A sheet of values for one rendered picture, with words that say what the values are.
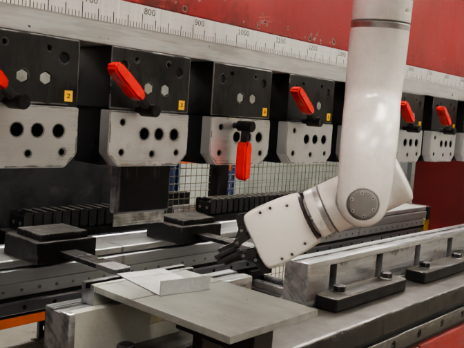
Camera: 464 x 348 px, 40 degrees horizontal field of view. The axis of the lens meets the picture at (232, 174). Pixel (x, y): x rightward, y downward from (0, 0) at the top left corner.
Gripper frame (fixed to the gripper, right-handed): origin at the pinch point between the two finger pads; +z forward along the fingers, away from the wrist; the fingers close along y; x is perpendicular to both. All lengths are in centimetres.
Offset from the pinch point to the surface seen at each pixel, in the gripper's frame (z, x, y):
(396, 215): -25, -113, -21
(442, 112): -47, -62, 5
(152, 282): 8.2, 14.5, 2.1
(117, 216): 8.8, 14.8, 13.2
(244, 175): -8.7, 1.9, 10.7
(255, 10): -21.5, -3.9, 35.0
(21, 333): 185, -209, -11
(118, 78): -3.8, 24.3, 29.0
